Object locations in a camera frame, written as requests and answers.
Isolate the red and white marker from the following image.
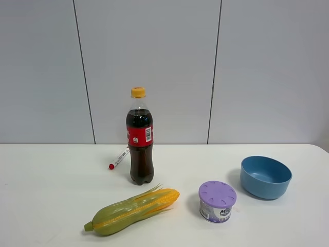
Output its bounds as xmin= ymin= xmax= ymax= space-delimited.
xmin=108 ymin=147 xmax=130 ymax=170

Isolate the cola bottle with yellow cap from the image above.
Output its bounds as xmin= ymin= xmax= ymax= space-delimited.
xmin=126 ymin=87 xmax=154 ymax=185

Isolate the blue bowl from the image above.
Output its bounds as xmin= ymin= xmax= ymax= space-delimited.
xmin=240 ymin=156 xmax=293 ymax=200

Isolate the toy corn cob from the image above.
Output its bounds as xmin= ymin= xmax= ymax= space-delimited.
xmin=84 ymin=184 xmax=180 ymax=236

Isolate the purple lidded air freshener can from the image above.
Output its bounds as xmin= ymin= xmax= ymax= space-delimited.
xmin=198 ymin=181 xmax=236 ymax=223

